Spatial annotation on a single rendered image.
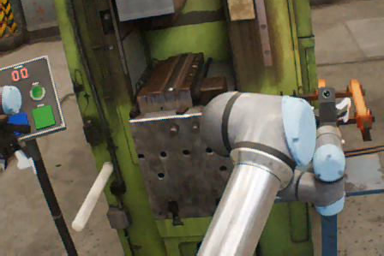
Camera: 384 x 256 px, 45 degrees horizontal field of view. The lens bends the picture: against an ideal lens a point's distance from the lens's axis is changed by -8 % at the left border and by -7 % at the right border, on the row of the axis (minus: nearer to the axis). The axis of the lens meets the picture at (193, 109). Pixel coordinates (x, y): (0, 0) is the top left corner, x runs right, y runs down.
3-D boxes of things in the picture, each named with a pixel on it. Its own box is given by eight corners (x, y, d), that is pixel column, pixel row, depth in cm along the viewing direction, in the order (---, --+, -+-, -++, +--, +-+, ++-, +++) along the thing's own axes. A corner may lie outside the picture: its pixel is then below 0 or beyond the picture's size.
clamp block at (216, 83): (225, 104, 178) (223, 86, 175) (202, 106, 179) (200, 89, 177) (228, 91, 189) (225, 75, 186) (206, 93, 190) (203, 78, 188)
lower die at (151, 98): (193, 107, 180) (189, 86, 177) (140, 113, 184) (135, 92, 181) (206, 68, 218) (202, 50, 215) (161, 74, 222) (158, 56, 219)
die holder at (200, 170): (247, 213, 189) (231, 110, 172) (153, 219, 196) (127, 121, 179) (252, 145, 240) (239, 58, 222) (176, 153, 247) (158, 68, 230)
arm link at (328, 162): (313, 187, 111) (311, 155, 108) (313, 163, 121) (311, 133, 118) (346, 184, 109) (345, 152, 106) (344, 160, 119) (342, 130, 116)
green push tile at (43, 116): (55, 123, 172) (50, 104, 173) (36, 129, 170) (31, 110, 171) (56, 124, 174) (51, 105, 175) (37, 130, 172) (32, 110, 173)
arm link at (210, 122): (165, 131, 92) (265, 204, 129) (213, 139, 86) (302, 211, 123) (185, 76, 96) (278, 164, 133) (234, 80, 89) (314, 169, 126)
